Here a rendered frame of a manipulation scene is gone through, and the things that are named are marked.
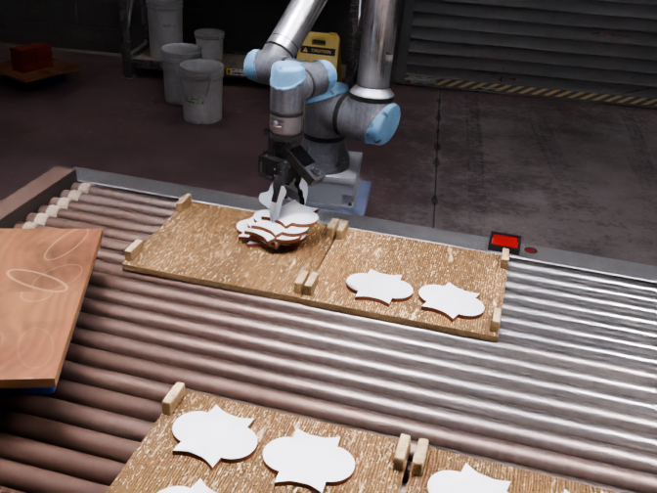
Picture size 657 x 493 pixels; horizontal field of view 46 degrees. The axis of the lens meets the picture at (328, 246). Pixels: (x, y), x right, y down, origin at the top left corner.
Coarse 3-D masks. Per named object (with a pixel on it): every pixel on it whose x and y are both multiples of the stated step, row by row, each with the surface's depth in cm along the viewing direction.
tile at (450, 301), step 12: (420, 288) 167; (432, 288) 167; (444, 288) 167; (456, 288) 168; (420, 300) 164; (432, 300) 163; (444, 300) 163; (456, 300) 163; (468, 300) 163; (444, 312) 159; (456, 312) 159; (468, 312) 159; (480, 312) 160
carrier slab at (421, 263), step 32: (352, 256) 179; (384, 256) 180; (416, 256) 181; (448, 256) 182; (480, 256) 183; (320, 288) 166; (416, 288) 169; (480, 288) 170; (384, 320) 160; (416, 320) 158; (448, 320) 158; (480, 320) 159
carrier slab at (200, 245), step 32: (192, 224) 189; (224, 224) 190; (320, 224) 193; (160, 256) 174; (192, 256) 175; (224, 256) 176; (256, 256) 177; (288, 256) 178; (320, 256) 179; (224, 288) 167; (256, 288) 165; (288, 288) 166
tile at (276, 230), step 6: (264, 210) 186; (258, 216) 183; (258, 222) 180; (264, 222) 180; (270, 222) 181; (252, 228) 180; (258, 228) 179; (264, 228) 178; (270, 228) 178; (276, 228) 178; (282, 228) 178; (288, 228) 179; (294, 228) 179; (300, 228) 179; (306, 228) 179; (276, 234) 176; (282, 234) 178; (288, 234) 177; (294, 234) 177; (300, 234) 178
